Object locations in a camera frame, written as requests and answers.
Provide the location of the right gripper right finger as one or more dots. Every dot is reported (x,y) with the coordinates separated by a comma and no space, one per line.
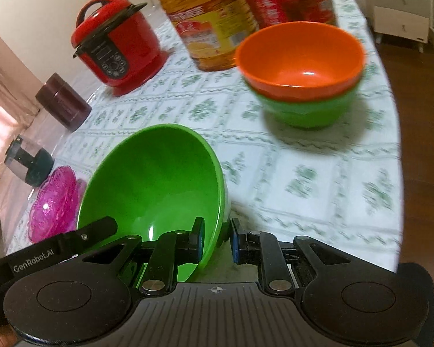
(343,297)

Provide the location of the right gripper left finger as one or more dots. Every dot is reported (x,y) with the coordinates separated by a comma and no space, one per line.
(84,300)

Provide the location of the pink plate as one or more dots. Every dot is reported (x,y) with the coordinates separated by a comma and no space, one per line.
(57,204)

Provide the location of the green bowl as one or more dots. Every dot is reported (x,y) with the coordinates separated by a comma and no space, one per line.
(311,114)
(160,179)

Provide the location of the orange plastic bowl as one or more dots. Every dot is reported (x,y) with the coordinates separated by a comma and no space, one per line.
(301,61)

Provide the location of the person's left hand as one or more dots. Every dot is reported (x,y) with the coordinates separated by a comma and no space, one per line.
(7,337)

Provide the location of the green floral tablecloth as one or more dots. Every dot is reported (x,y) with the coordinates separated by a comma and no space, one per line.
(341,184)

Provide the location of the green glass jar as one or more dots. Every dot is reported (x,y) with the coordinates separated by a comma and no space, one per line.
(28,161)

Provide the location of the maroon thermos jar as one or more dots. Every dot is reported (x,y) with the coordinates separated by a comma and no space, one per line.
(63,103)

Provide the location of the red electric pressure cooker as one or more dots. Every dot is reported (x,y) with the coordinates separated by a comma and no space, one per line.
(116,42)

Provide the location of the white small cabinet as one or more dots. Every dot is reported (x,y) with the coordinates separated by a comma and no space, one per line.
(408,19)

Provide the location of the yellow label oil bottle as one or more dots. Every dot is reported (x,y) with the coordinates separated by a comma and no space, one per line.
(211,30)

